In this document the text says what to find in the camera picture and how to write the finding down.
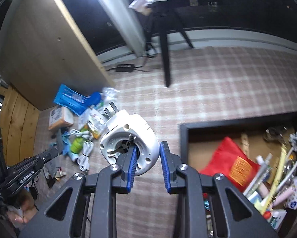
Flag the black power adapter brick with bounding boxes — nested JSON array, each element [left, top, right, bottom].
[[115, 63, 135, 73]]

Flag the black tripod stand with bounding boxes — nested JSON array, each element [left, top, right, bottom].
[[146, 0, 194, 88]]

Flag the red snack bag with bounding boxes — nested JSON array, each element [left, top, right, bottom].
[[199, 136, 260, 192]]

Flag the orange white carton box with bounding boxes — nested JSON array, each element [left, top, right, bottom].
[[48, 106, 74, 131]]

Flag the white round plug adapter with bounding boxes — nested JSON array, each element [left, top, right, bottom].
[[99, 102, 160, 176]]

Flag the black storage box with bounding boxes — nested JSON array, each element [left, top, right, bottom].
[[179, 109, 297, 238]]

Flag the wooden board panel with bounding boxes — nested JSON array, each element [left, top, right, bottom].
[[0, 0, 113, 110]]

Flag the white flower-head brush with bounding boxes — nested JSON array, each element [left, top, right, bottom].
[[276, 131, 297, 194]]

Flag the blue plastic package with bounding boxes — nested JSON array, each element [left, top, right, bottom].
[[54, 84, 102, 115]]

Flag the green bottle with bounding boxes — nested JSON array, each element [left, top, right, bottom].
[[70, 137, 84, 154]]

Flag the coffee mate sachet pack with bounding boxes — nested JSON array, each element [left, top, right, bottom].
[[78, 108, 106, 139]]

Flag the white cable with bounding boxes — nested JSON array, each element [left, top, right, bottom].
[[76, 141, 95, 172]]

